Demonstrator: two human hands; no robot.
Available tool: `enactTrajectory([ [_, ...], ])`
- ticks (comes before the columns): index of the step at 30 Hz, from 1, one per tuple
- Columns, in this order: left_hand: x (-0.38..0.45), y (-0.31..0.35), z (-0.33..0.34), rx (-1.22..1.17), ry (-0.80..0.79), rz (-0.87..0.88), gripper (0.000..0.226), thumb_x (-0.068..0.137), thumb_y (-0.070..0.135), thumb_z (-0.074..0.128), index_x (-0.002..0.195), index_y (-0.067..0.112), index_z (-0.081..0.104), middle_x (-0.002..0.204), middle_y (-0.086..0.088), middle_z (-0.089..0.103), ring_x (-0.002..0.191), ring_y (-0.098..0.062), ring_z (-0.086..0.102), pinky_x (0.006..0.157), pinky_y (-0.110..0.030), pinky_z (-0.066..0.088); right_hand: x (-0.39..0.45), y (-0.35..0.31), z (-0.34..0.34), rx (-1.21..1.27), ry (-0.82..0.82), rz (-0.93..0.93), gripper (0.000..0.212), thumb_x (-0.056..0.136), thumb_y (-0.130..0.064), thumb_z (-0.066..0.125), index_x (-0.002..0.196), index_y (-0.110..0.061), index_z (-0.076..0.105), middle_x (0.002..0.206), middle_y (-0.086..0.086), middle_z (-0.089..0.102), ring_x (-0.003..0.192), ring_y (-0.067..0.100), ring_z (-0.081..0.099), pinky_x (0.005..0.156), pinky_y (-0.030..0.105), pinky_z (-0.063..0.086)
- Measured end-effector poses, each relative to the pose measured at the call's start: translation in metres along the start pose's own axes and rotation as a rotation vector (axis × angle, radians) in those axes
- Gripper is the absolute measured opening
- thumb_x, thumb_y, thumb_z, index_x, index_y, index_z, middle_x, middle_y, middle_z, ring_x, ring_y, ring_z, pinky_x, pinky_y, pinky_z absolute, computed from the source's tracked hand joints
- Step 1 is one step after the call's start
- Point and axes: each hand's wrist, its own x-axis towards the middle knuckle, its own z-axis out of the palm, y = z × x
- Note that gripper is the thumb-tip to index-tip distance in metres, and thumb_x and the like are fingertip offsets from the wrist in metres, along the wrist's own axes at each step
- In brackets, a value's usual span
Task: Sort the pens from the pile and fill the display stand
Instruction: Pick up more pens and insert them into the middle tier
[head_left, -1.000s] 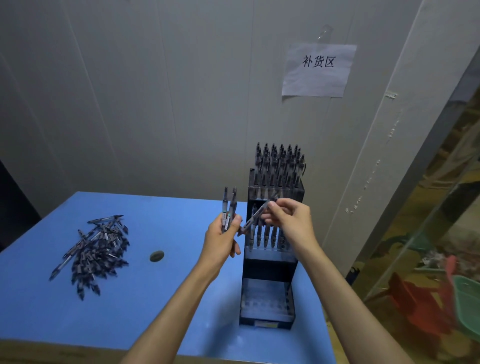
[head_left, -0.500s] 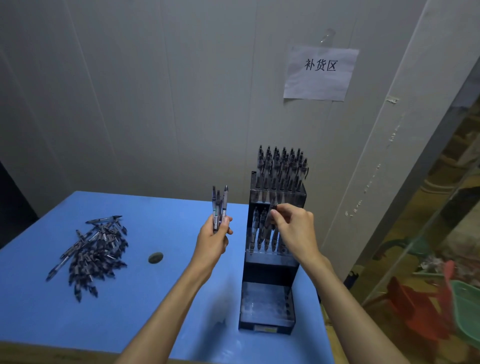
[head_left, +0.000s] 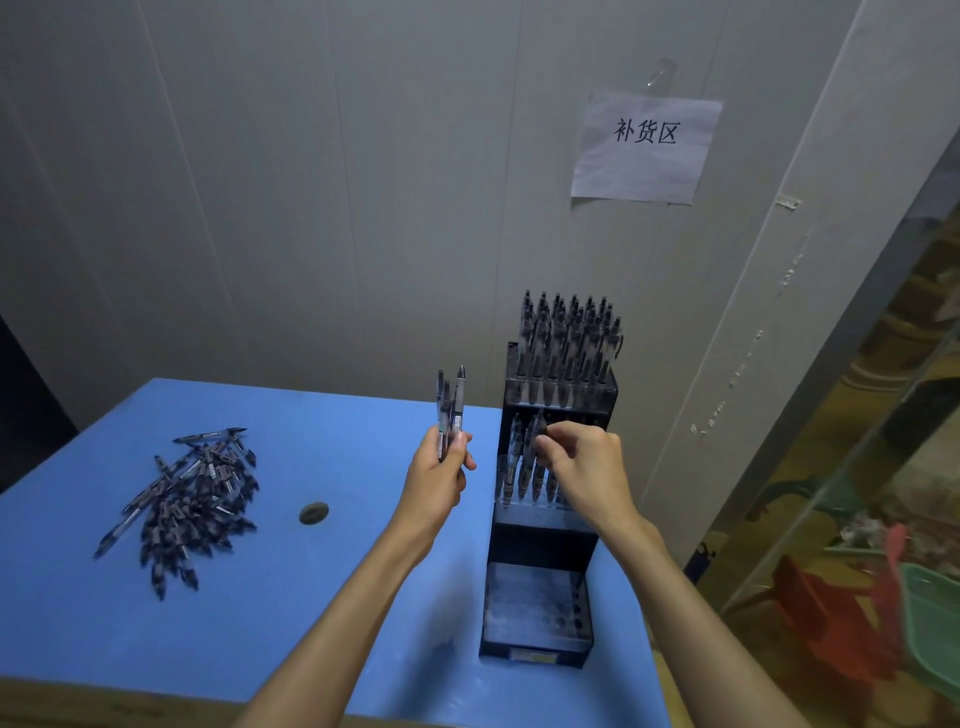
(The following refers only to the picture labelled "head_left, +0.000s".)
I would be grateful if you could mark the person's right hand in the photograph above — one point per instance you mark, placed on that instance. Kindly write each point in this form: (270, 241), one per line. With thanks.
(592, 472)

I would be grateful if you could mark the person's left hand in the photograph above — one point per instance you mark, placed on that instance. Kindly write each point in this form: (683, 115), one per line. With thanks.
(431, 495)

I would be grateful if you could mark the black tiered pen display stand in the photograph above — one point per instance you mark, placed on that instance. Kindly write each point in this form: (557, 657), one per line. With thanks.
(536, 555)

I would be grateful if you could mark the cluster of grey pens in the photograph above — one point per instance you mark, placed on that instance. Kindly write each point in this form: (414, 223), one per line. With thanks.
(570, 337)

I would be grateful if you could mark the pile of grey pens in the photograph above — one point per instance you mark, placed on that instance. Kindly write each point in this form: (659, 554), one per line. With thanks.
(187, 502)

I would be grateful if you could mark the person's left forearm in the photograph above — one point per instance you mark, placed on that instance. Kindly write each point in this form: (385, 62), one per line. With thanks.
(337, 637)

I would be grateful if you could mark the person's right forearm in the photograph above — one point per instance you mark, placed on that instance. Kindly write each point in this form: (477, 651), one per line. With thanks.
(697, 637)

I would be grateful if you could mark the small round metal disc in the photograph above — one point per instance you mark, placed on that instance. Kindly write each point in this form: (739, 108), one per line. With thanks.
(313, 513)

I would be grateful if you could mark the blue table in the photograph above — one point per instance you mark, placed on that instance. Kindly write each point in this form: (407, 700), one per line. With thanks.
(300, 450)

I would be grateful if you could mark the red plastic stool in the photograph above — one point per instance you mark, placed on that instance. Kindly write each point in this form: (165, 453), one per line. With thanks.
(832, 615)

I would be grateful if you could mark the green plastic basket chair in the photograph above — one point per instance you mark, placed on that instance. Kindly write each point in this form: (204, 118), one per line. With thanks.
(934, 630)

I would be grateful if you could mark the black shelf unit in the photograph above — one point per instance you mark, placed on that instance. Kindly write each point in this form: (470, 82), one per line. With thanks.
(30, 420)

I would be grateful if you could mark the white paper wall sign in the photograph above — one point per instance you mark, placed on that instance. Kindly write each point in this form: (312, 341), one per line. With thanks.
(645, 165)

